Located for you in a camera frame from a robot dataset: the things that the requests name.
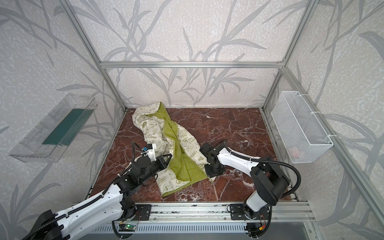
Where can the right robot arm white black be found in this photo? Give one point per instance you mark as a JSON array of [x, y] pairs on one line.
[[269, 180]]

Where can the white wire mesh basket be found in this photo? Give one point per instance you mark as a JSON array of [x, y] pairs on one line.
[[300, 128]]

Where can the black mounting plate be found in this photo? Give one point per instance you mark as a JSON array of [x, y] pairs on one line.
[[142, 212], [238, 213]]

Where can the aluminium frame rail base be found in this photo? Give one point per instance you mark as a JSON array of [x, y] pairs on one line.
[[211, 217]]

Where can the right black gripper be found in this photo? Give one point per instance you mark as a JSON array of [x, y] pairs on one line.
[[207, 151]]

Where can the green lit circuit board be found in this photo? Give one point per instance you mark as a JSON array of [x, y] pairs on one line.
[[127, 227]]

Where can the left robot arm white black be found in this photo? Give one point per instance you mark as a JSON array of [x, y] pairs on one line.
[[113, 203]]

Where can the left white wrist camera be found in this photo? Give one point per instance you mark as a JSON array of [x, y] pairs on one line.
[[150, 151]]

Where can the pink object in basket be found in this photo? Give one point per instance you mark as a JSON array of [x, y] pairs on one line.
[[295, 153]]

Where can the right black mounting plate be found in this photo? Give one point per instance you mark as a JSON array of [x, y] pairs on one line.
[[238, 213]]

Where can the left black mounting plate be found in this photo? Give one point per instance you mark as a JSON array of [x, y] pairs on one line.
[[142, 212]]

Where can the cream green printed jacket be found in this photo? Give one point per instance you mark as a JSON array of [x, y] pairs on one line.
[[187, 165]]

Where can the clear plastic wall tray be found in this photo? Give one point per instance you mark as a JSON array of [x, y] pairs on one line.
[[48, 141]]

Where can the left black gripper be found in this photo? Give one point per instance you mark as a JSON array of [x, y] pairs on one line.
[[162, 162]]

